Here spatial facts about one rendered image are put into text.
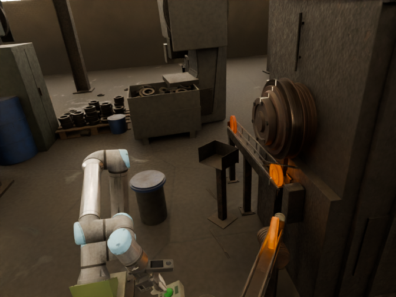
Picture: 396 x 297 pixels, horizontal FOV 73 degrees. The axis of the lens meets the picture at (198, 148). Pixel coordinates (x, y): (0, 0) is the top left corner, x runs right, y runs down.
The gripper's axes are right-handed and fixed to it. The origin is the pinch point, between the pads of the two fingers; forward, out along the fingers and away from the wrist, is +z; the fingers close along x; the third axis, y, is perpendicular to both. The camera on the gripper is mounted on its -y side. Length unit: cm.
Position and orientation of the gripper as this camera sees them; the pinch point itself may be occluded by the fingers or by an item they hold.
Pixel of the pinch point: (166, 289)
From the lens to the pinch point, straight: 134.3
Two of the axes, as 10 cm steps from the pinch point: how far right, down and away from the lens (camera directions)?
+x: 1.4, 4.3, -8.9
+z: 4.0, 8.0, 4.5
